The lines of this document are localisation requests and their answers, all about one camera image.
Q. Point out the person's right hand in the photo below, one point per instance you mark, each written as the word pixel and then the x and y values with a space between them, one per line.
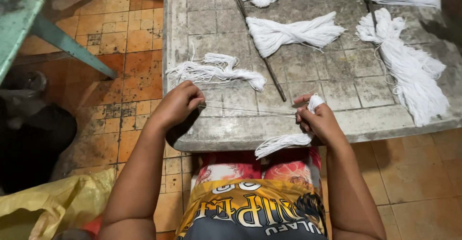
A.
pixel 323 124

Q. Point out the red white printed shorts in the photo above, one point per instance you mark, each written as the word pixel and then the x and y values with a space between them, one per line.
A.
pixel 231 164

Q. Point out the thin white yarn strand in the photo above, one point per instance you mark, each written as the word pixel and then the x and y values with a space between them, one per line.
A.
pixel 249 110

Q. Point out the yellow woven sack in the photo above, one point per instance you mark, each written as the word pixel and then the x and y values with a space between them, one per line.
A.
pixel 50 204

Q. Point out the loose white yarn bundle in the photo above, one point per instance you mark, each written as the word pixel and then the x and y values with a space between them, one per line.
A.
pixel 220 73

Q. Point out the large white yarn bundle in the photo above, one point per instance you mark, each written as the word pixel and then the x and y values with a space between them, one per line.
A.
pixel 408 66

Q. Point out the black bag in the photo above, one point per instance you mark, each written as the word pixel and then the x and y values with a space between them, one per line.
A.
pixel 32 146

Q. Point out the tied white yarn bundle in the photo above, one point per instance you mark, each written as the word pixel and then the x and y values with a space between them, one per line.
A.
pixel 288 33

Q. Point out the grey plastic bag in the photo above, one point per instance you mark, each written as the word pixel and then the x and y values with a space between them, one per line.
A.
pixel 21 88

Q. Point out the long dark thin stick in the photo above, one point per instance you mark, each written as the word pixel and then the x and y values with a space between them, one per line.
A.
pixel 271 74

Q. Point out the short dark thin stick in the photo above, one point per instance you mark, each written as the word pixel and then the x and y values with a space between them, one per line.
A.
pixel 372 12

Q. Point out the yellow grey printed shirt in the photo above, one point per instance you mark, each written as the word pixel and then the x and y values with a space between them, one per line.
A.
pixel 249 214

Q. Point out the person's left fingers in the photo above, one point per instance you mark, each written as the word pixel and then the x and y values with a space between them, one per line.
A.
pixel 195 95

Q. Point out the person's left hand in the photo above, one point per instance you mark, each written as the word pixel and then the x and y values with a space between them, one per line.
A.
pixel 175 106

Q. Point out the small white yarn tassel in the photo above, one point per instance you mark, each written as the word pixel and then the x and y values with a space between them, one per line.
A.
pixel 281 142

